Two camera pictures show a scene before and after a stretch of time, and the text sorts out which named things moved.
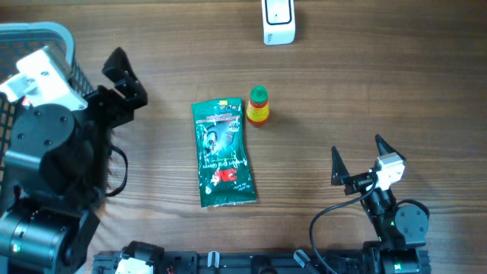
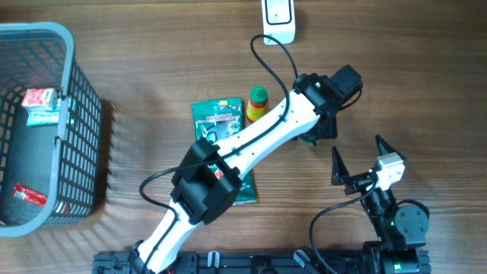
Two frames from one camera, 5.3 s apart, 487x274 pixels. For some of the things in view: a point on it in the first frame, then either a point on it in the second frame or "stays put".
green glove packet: x=224 y=170 stays put
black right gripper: x=341 y=176 stays put
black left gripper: x=122 y=110 to x=331 y=132
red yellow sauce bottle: x=257 y=108 stays put
